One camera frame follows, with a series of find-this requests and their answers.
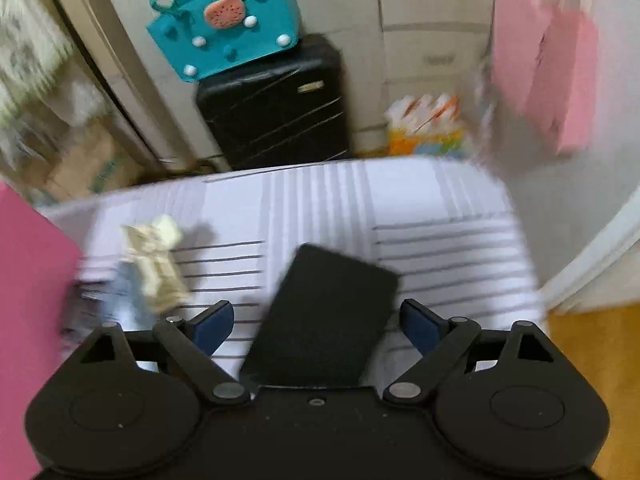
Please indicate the beige phone stand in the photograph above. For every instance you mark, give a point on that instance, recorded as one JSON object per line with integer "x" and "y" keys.
{"x": 155, "y": 265}

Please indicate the brown paper bag green print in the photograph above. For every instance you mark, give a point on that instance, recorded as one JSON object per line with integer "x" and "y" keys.
{"x": 85, "y": 160}

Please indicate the pink shopping bag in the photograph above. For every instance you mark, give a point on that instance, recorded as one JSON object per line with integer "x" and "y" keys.
{"x": 560, "y": 85}

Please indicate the black power bank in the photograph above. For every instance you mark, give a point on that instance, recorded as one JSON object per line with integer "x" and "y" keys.
{"x": 320, "y": 320}

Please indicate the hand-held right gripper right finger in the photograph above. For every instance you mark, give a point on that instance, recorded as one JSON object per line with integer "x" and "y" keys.
{"x": 417, "y": 325}

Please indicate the black suitcase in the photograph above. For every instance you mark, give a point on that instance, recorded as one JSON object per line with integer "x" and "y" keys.
{"x": 270, "y": 110}

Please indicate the pink storage box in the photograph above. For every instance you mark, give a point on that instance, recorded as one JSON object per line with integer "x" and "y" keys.
{"x": 30, "y": 285}

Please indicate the white drawer cabinet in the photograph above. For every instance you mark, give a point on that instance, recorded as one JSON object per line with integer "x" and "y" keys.
{"x": 430, "y": 35}

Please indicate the teal felt bag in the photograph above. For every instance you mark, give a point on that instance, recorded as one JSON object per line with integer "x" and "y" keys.
{"x": 235, "y": 45}

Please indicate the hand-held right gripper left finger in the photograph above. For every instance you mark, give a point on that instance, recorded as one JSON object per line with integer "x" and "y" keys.
{"x": 217, "y": 322}

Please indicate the green-trimmed fluffy towel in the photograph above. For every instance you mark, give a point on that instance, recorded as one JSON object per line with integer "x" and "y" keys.
{"x": 25, "y": 45}

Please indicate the clear plastic bag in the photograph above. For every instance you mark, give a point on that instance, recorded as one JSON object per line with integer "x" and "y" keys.
{"x": 482, "y": 110}

